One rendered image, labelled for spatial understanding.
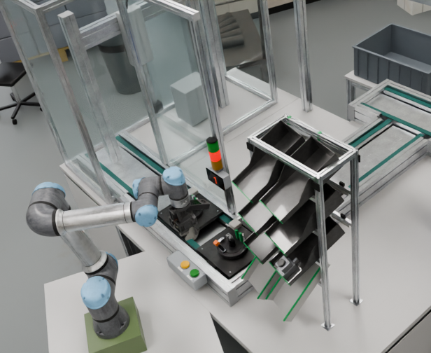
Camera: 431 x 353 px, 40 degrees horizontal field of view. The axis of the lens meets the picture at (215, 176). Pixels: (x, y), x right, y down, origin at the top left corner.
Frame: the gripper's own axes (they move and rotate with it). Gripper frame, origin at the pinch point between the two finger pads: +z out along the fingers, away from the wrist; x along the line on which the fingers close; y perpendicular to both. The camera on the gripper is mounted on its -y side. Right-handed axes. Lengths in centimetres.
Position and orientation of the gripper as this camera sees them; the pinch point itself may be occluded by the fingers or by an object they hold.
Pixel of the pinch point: (194, 236)
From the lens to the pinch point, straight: 237.6
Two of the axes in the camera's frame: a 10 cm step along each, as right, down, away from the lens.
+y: -7.7, 5.0, -4.0
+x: 6.2, 4.2, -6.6
